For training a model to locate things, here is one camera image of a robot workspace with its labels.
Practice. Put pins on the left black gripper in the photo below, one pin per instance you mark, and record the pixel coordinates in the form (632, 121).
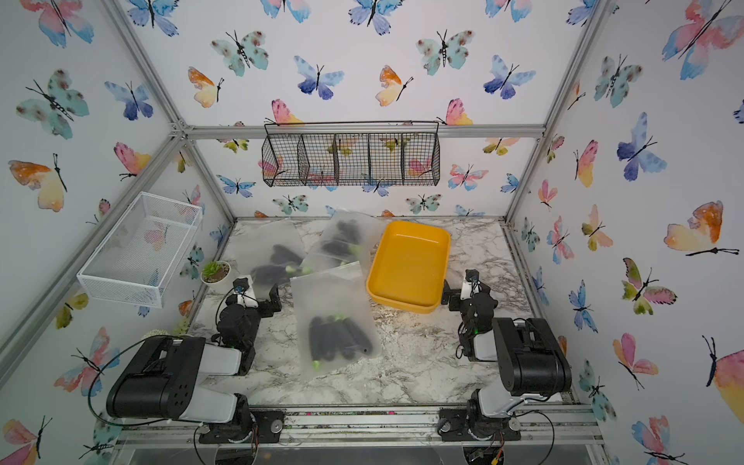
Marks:
(266, 310)

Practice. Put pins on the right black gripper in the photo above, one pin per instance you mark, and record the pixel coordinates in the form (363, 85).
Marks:
(455, 299)

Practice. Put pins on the dark purple eggplant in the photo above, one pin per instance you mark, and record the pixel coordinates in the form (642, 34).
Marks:
(284, 264)

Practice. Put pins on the clear zip-top bag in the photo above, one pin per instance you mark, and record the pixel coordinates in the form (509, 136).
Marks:
(254, 247)
(371, 229)
(334, 295)

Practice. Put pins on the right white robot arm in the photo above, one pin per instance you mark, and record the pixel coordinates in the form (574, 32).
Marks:
(531, 367)

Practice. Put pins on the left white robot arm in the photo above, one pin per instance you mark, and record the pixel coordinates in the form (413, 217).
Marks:
(163, 379)

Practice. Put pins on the potted orange flower plant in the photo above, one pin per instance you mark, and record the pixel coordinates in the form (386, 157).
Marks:
(180, 329)

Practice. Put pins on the small white potted succulent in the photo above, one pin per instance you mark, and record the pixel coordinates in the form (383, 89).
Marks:
(217, 275)

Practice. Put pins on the yellow plastic tray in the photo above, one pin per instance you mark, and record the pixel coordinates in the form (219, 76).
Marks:
(410, 267)

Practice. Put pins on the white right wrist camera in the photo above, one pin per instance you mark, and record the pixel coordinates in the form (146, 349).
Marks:
(470, 284)

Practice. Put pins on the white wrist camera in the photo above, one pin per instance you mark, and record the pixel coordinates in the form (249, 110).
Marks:
(243, 292)
(470, 284)

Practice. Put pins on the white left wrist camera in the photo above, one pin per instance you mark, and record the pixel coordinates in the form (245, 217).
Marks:
(243, 292)

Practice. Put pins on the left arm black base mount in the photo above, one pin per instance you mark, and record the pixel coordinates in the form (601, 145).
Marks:
(262, 427)

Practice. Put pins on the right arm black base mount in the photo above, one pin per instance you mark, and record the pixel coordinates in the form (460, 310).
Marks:
(479, 424)

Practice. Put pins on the white mesh wall basket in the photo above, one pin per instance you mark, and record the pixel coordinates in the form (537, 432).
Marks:
(135, 262)

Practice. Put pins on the aluminium front rail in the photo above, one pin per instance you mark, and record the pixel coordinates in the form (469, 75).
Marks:
(540, 424)

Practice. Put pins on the black wire wall basket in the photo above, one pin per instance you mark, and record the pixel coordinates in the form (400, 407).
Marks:
(351, 154)

